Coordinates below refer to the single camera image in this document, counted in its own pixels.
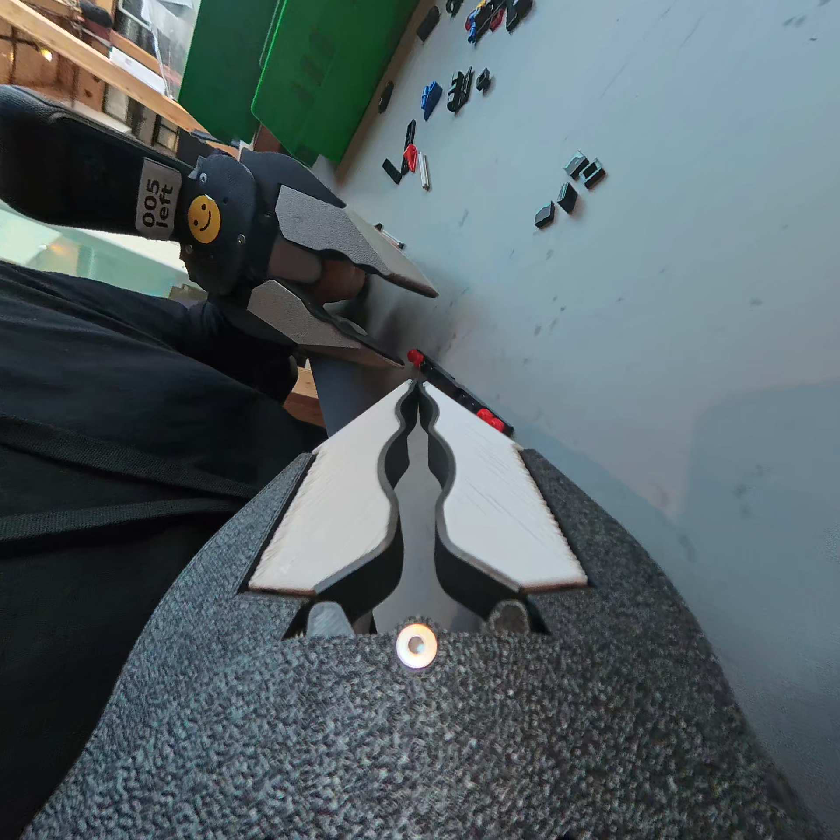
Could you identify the short black toy beam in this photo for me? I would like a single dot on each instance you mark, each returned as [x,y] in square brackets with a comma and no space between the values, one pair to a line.
[392,172]

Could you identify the black toy beam red pins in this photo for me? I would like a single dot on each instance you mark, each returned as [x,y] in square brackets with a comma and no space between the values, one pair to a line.
[459,394]

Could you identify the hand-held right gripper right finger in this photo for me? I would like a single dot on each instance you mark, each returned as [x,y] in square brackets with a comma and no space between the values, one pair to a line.
[505,518]

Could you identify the wooden shelf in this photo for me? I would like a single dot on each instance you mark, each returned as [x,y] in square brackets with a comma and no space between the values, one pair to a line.
[85,62]

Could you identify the grey desk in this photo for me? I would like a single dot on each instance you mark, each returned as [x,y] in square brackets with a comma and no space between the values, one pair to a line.
[656,328]

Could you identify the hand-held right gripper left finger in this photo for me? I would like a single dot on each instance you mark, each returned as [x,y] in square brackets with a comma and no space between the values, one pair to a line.
[321,518]

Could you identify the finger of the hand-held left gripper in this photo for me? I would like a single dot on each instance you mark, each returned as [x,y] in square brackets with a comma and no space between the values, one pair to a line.
[302,321]
[334,229]

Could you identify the red pointed toy piece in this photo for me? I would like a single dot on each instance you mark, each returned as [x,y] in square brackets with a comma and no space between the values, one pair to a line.
[410,157]

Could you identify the black toy clip part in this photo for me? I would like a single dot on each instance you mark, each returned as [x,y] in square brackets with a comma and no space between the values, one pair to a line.
[459,88]

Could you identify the long black toy beam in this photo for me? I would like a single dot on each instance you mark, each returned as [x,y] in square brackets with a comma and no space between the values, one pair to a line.
[409,134]

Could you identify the grey toy axle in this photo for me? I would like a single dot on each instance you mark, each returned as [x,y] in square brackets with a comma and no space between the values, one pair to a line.
[390,235]
[424,172]

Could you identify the blue toy piece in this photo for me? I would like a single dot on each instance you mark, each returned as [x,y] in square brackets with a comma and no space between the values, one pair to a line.
[431,102]

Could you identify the small black toy tile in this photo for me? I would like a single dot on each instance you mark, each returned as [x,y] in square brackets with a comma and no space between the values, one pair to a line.
[567,198]
[544,216]
[594,174]
[578,164]

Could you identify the person's left forearm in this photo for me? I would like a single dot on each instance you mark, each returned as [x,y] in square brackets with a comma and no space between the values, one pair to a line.
[262,354]

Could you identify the person's left hand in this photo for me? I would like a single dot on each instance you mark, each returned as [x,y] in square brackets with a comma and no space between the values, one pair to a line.
[341,282]

